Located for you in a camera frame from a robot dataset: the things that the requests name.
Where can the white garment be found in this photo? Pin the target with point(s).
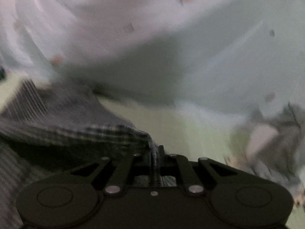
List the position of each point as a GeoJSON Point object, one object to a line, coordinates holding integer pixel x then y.
{"type": "Point", "coordinates": [262, 139]}

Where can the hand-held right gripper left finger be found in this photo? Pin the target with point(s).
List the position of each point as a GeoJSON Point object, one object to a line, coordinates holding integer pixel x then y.
{"type": "Point", "coordinates": [129, 167]}

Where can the carrot print bed sheet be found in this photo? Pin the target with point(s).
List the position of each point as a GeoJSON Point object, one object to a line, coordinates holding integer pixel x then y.
{"type": "Point", "coordinates": [166, 52]}

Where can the beige cloth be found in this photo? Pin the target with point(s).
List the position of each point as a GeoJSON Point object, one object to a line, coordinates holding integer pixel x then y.
{"type": "Point", "coordinates": [234, 161]}

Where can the grey garment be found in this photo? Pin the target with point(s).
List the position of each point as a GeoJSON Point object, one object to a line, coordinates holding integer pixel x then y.
{"type": "Point", "coordinates": [290, 133]}

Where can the navy plaid shirt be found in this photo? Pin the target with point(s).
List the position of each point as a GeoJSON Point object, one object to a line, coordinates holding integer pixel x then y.
{"type": "Point", "coordinates": [71, 133]}

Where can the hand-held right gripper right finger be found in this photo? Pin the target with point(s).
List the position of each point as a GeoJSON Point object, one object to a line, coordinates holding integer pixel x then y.
{"type": "Point", "coordinates": [181, 169]}

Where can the green grid mat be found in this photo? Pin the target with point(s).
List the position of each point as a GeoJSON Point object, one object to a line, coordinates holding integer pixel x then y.
{"type": "Point", "coordinates": [190, 133]}

